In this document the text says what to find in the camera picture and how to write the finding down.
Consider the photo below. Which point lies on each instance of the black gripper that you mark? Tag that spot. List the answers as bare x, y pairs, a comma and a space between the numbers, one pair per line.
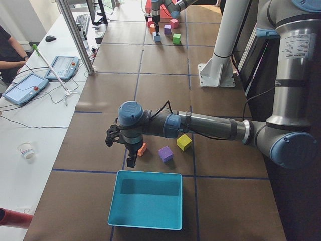
156, 20
131, 148

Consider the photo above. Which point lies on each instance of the light blue block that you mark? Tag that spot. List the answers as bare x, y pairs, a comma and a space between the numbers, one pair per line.
157, 38

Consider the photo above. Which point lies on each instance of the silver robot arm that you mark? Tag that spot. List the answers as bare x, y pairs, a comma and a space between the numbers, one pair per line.
284, 137
173, 8

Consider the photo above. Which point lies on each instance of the far pink-red foam block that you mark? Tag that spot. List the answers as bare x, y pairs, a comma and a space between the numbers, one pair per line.
149, 21

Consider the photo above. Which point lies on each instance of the pink-red foam block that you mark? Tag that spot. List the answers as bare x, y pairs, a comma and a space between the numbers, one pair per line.
149, 21
174, 23

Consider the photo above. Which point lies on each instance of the right orange foam block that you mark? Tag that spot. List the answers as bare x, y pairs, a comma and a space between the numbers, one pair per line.
152, 28

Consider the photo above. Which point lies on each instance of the orange foam block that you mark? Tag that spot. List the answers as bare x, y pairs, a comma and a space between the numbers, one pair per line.
152, 28
142, 150

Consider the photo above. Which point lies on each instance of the pink plastic bin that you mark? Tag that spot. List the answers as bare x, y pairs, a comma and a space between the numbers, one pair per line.
164, 13

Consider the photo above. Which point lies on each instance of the right purple foam block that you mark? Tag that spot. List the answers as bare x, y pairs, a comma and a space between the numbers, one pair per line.
167, 29

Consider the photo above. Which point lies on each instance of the purple foam block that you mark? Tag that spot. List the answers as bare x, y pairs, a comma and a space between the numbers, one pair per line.
167, 29
165, 154

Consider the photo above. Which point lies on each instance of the left orange foam block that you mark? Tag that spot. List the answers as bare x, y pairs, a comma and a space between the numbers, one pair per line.
142, 150

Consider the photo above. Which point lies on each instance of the near pink-red foam block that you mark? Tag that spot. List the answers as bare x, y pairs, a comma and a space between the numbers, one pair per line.
174, 23

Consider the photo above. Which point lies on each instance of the green foam block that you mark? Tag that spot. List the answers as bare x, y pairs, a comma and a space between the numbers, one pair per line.
176, 38

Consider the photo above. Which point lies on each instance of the left purple foam block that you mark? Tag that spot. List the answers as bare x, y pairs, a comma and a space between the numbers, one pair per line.
165, 154

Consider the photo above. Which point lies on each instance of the teal plastic bin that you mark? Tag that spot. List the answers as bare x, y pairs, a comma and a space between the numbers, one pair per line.
151, 200

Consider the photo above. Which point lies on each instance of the left yellow foam block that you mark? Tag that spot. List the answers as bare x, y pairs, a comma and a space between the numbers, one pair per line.
184, 142

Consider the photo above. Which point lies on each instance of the black keyboard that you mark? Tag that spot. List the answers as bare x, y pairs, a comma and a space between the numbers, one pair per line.
82, 22

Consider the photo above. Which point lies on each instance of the far teach pendant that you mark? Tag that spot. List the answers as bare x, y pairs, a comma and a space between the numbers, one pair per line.
65, 66

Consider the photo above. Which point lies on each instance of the teach pendant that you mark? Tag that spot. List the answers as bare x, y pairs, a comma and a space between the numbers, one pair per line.
26, 89
65, 66

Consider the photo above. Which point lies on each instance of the paper cup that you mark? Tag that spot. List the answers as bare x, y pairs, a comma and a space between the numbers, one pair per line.
26, 150

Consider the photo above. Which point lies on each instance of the black computer mouse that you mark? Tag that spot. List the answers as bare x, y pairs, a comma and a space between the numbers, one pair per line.
50, 39

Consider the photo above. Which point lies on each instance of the near teach pendant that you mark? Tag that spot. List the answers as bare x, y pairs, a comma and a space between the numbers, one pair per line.
26, 89

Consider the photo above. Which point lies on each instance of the red cylinder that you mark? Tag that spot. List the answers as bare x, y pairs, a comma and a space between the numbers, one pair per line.
15, 219

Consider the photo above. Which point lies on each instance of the seated person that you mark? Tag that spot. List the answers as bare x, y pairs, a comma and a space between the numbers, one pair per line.
13, 57

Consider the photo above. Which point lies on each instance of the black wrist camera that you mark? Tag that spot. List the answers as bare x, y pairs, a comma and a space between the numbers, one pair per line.
113, 135

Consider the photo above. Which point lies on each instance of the white camera pole with base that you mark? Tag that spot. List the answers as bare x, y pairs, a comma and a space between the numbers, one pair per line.
218, 72

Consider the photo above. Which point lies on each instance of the aluminium frame post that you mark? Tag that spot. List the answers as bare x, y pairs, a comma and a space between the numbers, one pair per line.
69, 17

